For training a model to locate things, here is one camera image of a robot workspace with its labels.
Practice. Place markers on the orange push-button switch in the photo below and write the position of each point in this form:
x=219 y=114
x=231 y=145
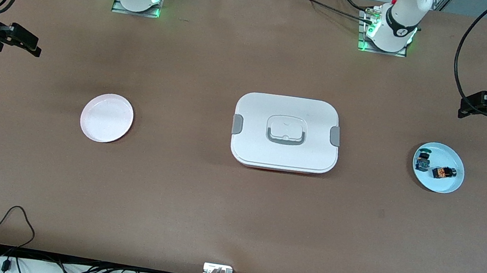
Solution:
x=442 y=173

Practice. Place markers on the light blue round plate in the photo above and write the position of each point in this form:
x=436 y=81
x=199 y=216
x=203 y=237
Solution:
x=447 y=153

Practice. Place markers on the pink round plate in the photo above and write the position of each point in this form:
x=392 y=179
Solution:
x=107 y=118

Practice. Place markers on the grey lunch box latch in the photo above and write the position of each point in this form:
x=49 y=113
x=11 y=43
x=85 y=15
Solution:
x=335 y=136
x=237 y=124

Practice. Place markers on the white lunch box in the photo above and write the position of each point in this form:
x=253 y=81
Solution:
x=256 y=110

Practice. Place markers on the small white socket box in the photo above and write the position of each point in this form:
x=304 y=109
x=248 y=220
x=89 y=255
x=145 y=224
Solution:
x=209 y=268

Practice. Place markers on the green push-button switch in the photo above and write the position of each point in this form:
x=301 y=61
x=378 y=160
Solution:
x=423 y=162

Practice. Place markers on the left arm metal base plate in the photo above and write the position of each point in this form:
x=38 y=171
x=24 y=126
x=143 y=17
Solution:
x=379 y=52

